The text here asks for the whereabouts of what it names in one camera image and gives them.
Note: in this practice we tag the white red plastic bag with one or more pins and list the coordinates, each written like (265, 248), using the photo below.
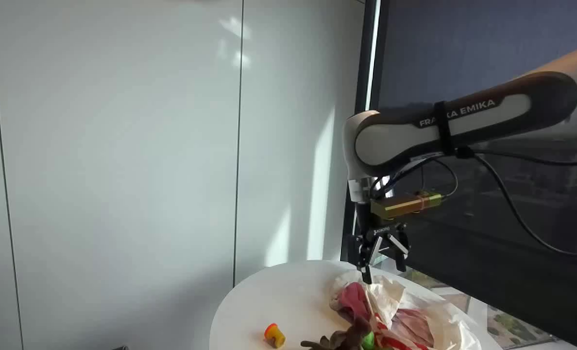
(417, 312)

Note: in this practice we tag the small yellow orange toy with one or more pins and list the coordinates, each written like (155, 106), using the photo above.
(275, 335)

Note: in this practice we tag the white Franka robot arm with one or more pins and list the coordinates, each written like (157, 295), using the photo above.
(469, 120)

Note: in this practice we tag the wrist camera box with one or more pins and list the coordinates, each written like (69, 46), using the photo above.
(407, 205)

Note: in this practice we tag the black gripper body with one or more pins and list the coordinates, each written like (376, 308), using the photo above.
(380, 234)

